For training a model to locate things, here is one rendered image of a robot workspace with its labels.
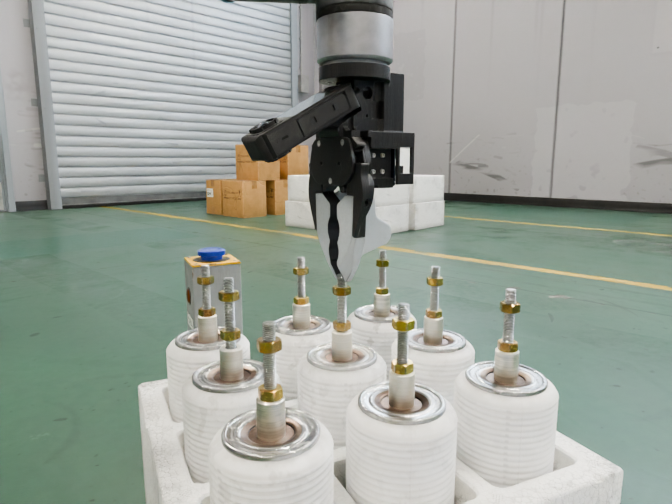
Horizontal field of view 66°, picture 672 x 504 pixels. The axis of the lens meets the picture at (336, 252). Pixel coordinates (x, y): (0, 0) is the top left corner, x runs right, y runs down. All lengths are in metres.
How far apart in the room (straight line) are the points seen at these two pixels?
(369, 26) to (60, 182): 5.30
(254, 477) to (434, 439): 0.14
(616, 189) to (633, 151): 0.37
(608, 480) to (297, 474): 0.30
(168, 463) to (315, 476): 0.19
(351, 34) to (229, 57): 6.25
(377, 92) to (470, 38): 5.81
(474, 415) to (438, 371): 0.09
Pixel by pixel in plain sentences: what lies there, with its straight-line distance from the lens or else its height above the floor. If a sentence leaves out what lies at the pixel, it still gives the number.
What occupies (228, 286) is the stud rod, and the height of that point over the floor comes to 0.34.
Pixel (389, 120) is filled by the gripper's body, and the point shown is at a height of 0.50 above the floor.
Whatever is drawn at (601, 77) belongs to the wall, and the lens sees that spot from 5.69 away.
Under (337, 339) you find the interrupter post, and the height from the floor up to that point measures 0.27.
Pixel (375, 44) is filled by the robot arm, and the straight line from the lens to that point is 0.51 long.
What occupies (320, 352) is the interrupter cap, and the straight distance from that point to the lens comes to 0.57.
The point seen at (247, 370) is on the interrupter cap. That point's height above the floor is 0.25.
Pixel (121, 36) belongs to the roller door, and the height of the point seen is 1.71.
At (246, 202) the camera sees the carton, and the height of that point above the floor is 0.13.
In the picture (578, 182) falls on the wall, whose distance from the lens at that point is 5.68.
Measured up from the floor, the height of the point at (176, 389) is 0.21.
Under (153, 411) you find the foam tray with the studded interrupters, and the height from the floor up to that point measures 0.18.
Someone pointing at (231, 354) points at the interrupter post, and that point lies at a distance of 0.51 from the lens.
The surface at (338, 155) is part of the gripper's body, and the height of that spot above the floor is 0.46.
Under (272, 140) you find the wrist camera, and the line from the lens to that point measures 0.46.
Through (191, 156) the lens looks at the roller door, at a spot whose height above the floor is 0.51.
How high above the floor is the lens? 0.46
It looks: 10 degrees down
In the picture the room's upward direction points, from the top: straight up
